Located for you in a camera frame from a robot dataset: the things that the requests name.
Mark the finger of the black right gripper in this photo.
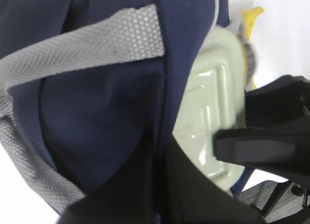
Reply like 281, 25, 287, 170
214, 75, 310, 183

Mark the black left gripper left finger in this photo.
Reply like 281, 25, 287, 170
58, 132, 170, 224

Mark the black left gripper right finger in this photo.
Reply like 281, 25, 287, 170
167, 138, 264, 224

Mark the green lidded glass container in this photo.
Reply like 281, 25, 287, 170
173, 27, 245, 191

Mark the navy blue lunch bag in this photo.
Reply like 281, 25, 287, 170
0, 0, 229, 213

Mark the yellow banana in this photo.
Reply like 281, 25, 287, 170
238, 7, 264, 91

